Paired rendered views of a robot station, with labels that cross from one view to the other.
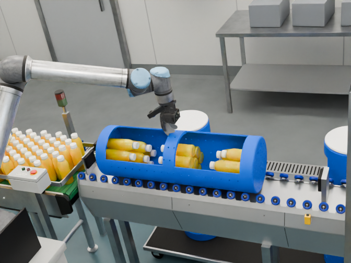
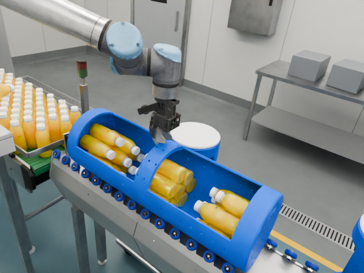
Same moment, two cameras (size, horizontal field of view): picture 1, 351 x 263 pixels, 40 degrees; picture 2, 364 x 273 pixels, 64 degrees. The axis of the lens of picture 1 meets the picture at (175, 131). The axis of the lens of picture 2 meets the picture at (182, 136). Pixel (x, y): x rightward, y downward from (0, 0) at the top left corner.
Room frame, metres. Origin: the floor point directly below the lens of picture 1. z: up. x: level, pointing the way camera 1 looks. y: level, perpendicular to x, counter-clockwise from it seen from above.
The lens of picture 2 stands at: (1.22, -0.14, 1.83)
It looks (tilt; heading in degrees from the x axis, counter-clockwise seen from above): 30 degrees down; 6
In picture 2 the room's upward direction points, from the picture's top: 6 degrees clockwise
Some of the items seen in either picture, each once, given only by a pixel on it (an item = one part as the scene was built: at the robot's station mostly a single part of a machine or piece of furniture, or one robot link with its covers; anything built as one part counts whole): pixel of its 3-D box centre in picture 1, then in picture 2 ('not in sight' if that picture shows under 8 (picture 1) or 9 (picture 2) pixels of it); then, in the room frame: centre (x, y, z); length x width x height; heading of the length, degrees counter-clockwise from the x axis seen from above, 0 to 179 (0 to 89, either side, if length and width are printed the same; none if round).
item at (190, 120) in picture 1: (186, 121); (195, 134); (2.61, -0.08, 1.03); 0.28 x 0.28 x 0.01
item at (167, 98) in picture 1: (164, 96); (166, 89); (2.14, 0.02, 1.45); 0.10 x 0.09 x 0.05; 152
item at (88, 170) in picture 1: (90, 162); (74, 142); (2.40, 0.53, 0.99); 0.10 x 0.02 x 0.12; 152
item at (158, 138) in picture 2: (170, 130); (160, 138); (2.12, 0.03, 1.27); 0.06 x 0.03 x 0.09; 62
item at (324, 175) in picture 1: (323, 186); not in sight; (1.79, -0.65, 1.00); 0.10 x 0.04 x 0.15; 152
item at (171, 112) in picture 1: (168, 110); (165, 112); (2.14, 0.02, 1.37); 0.09 x 0.08 x 0.12; 62
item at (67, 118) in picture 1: (85, 178); (89, 154); (2.90, 0.70, 0.55); 0.04 x 0.04 x 1.10; 62
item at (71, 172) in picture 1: (80, 164); (65, 140); (2.44, 0.60, 0.96); 0.40 x 0.01 x 0.03; 152
